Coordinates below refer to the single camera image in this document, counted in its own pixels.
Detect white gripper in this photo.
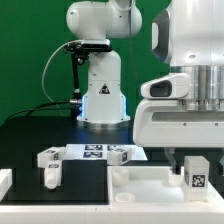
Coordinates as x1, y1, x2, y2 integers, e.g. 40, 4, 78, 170
133, 99, 224, 175

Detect white square table top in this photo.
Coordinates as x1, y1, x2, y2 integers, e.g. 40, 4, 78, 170
108, 166, 224, 206

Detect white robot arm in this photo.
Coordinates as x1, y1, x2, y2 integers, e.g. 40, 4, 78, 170
66, 0, 224, 150

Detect white sheet with tags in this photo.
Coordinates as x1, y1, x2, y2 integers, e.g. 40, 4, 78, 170
64, 144, 147, 161

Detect white obstacle fence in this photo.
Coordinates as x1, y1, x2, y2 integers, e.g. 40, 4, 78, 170
0, 168, 224, 224

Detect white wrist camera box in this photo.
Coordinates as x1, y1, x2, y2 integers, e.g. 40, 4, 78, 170
141, 73, 190, 99

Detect black cables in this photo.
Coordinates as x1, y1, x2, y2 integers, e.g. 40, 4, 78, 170
3, 100, 82, 125

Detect black camera stand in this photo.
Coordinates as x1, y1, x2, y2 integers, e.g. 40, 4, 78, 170
63, 39, 112, 117

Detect grey cable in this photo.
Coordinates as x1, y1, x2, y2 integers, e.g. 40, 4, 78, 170
41, 39, 82, 105

